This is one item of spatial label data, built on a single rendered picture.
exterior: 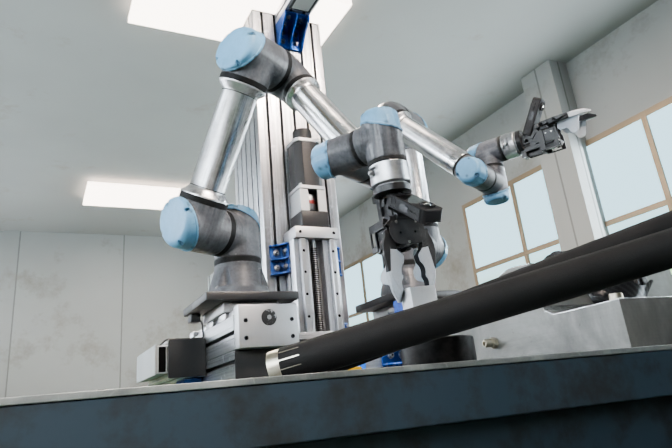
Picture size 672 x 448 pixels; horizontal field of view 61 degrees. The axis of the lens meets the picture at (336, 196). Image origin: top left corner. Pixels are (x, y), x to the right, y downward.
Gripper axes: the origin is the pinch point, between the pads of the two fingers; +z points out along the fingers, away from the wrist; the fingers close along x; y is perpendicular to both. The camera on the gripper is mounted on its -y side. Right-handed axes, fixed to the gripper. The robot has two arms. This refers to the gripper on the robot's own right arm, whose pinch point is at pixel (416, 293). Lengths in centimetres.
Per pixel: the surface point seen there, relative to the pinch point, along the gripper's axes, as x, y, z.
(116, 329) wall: 22, 690, -62
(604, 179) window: -288, 198, -86
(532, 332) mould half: -1.3, -25.4, 9.1
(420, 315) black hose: 28, -47, 6
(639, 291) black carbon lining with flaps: -16.7, -30.3, 5.8
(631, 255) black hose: 14, -56, 4
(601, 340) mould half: -1.2, -36.5, 11.0
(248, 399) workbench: 44, -53, 10
